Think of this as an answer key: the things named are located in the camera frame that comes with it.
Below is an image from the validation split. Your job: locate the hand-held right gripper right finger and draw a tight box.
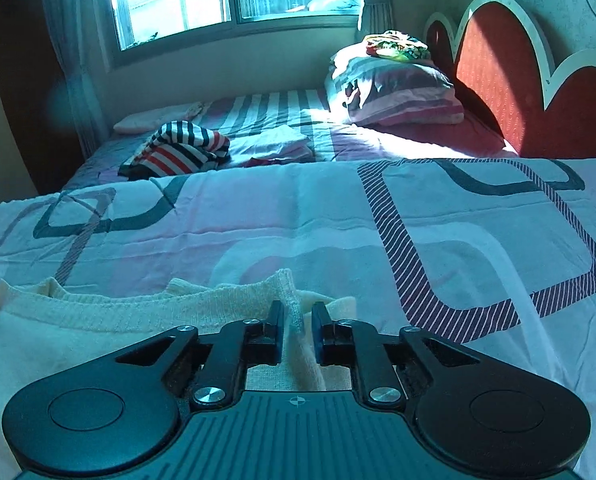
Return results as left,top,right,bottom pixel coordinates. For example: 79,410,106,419
312,301,481,406

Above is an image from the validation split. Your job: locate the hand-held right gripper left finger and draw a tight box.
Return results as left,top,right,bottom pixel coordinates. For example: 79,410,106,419
115,301,285,408

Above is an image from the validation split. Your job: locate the white knit sweater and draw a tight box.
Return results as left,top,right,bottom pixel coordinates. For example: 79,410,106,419
0,268,357,480

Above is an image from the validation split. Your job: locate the patterned pastel bedspread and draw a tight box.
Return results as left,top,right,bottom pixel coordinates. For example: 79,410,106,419
0,157,596,480

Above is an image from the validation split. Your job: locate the white folded cloth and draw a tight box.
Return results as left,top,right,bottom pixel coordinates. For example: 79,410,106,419
235,125,313,167

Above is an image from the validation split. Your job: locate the red black striped garment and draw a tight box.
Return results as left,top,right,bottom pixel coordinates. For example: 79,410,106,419
118,120,231,181

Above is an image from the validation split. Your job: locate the dark wooden wardrobe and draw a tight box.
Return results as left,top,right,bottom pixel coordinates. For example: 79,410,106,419
0,0,88,196

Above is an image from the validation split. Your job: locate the striped bed sheet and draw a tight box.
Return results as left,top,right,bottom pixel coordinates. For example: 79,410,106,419
62,89,519,196

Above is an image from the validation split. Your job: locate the pink folded cloth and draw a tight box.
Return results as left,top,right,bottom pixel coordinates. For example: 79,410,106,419
112,101,211,135

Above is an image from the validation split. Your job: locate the purple striped pillow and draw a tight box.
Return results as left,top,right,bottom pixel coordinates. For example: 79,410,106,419
325,42,466,127

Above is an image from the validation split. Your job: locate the blue window curtain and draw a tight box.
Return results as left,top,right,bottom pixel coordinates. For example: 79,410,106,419
353,0,396,46
42,0,113,161

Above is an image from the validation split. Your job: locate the colourful folded cloth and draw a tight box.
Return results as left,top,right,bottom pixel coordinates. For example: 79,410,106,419
362,30,431,63

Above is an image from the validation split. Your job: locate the red white scalloped headboard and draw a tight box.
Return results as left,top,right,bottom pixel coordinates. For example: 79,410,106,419
423,0,596,161

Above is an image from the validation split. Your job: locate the pale pink bundle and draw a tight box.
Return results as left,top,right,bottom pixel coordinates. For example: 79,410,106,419
288,0,363,13

